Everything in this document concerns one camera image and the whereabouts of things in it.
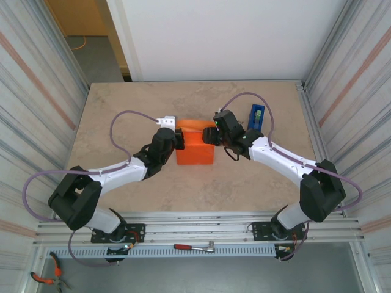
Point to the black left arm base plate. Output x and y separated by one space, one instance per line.
137 232

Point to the aluminium side rail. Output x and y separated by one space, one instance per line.
319 128

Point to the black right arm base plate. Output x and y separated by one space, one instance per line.
259 232

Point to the white door frame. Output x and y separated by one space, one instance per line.
128 45

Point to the green tape roll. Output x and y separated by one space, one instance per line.
258 114

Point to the blue tape dispenser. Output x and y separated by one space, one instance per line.
253 122

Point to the black base connector block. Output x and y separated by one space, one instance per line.
116 253
284 251

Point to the aluminium frame post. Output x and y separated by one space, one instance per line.
330 45
69 55

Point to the aluminium rail frame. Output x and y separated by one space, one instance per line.
198 227

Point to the orange wrapping paper sheet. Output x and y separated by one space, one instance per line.
195 152

